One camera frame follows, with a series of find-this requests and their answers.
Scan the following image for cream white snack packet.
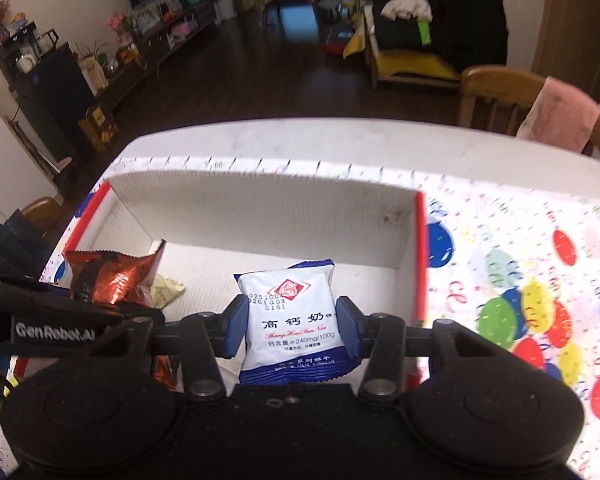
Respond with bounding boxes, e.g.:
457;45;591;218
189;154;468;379
150;274;186;310

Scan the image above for white blue milk packet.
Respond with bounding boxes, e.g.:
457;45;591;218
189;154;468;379
235;259;360;386

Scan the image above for copper brown snack packet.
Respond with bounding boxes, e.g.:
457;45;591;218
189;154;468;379
61;238;182;391

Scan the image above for dark blue jeans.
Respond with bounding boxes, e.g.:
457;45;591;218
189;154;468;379
0;209;53;280

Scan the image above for wooden chair with jeans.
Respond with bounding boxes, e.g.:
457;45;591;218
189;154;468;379
21;196;62;236

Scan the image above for red cardboard box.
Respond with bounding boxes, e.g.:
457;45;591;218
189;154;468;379
65;169;427;324

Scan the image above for white cupboard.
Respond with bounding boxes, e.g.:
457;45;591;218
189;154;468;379
0;114;59;224

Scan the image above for balloon birthday tablecloth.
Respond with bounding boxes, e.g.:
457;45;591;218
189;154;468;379
0;155;600;480

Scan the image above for black side cabinet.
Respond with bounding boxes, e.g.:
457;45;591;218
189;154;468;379
0;22;96;164

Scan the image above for dark tv console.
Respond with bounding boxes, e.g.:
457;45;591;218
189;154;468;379
95;0;216;110

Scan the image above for wooden chair far side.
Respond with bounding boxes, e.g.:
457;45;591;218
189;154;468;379
458;65;600;155

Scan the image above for yellow wooden armchair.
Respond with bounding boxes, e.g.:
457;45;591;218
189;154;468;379
342;4;460;90

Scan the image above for pink cloth on chair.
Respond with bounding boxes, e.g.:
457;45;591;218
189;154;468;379
516;77;600;153

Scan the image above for black clothes pile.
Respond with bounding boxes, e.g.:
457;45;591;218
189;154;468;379
373;0;508;73

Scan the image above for white garment on pile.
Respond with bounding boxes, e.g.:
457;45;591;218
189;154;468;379
380;0;432;22

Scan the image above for wooden door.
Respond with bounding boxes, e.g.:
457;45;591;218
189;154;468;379
531;0;600;102

